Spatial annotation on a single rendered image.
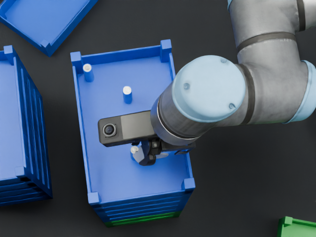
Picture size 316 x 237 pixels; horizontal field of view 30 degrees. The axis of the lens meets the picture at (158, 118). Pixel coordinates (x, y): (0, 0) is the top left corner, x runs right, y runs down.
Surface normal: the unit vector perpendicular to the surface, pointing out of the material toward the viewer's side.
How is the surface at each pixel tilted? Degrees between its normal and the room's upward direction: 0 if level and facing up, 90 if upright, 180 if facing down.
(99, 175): 0
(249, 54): 48
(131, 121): 13
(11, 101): 0
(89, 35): 0
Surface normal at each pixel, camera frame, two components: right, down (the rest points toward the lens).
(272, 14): 0.18, -0.26
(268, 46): -0.15, -0.23
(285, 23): 0.52, -0.28
